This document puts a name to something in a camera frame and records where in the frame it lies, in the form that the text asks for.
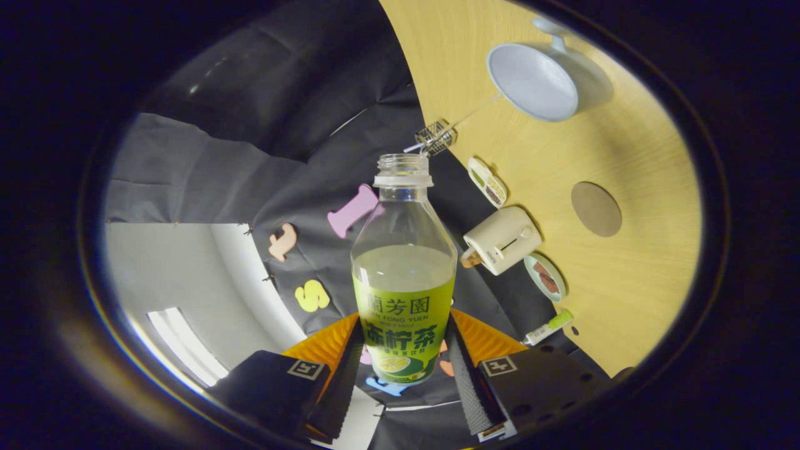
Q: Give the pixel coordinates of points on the white straw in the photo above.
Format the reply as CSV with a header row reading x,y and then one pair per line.
x,y
414,147

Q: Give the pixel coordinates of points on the small white green bottle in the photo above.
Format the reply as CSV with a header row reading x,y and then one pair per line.
x,y
544,330

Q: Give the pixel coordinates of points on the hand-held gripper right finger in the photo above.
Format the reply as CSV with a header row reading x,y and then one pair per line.
x,y
472,387

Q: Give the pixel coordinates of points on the pale green plate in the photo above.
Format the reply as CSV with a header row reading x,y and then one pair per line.
x,y
531,281

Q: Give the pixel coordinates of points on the white divided tray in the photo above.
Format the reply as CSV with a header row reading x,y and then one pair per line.
x,y
487,182

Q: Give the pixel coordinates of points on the cream toaster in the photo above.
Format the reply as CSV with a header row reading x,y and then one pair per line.
x,y
503,240

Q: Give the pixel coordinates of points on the green label juice bottle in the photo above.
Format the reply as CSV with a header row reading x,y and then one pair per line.
x,y
403,300

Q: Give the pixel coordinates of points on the brown food piece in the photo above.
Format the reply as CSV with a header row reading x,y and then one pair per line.
x,y
551,285
541,270

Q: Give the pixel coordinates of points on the black backdrop cloth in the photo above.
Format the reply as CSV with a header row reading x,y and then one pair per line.
x,y
250,181

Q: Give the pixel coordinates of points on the wooden table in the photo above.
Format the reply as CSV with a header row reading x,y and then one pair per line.
x,y
644,156

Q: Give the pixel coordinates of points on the brown bread slice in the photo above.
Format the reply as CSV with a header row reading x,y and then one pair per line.
x,y
470,258

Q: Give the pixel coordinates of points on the white cup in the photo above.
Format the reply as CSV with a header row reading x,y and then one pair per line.
x,y
531,81

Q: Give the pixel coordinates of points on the ceiling light panel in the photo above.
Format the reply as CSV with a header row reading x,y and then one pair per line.
x,y
187,347

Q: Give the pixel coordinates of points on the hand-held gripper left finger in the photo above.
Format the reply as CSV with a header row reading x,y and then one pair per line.
x,y
340,387

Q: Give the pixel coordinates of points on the brown round coaster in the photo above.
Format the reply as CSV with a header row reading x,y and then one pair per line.
x,y
596,209

